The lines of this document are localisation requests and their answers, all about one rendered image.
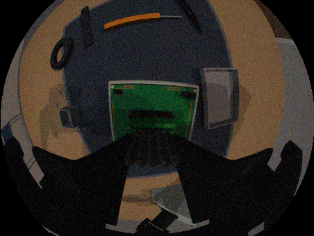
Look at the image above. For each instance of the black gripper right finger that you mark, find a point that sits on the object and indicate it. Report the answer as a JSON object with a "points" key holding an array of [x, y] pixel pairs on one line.
{"points": [[207, 179]]}

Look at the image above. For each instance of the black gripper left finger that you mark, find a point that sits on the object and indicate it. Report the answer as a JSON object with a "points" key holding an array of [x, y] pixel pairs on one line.
{"points": [[98, 177]]}

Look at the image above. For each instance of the green circuit board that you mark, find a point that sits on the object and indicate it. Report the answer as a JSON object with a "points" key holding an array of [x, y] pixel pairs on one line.
{"points": [[158, 98]]}

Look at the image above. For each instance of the dark blue mat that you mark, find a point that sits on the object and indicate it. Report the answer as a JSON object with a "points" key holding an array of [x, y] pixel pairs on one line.
{"points": [[169, 49]]}

